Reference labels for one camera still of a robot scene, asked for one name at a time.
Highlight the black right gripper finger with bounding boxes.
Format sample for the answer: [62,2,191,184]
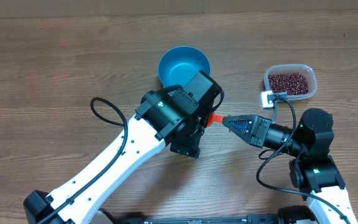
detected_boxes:
[229,126,251,143]
[223,114,258,128]

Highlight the red scoop with blue handle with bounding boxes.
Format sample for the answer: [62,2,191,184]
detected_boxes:
[206,113,226,127]

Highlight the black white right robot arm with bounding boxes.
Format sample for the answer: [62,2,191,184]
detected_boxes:
[223,108,357,223]

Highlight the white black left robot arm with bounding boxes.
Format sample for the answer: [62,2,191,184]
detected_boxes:
[23,71,224,223]

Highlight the blue bowl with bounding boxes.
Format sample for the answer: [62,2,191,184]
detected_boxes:
[158,46,211,87]

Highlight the red beans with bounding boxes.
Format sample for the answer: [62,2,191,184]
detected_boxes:
[268,73,309,95]

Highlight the clear plastic container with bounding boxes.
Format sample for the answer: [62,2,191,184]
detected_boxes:
[264,63,318,100]

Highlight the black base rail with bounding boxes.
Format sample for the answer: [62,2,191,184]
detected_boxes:
[109,214,317,224]

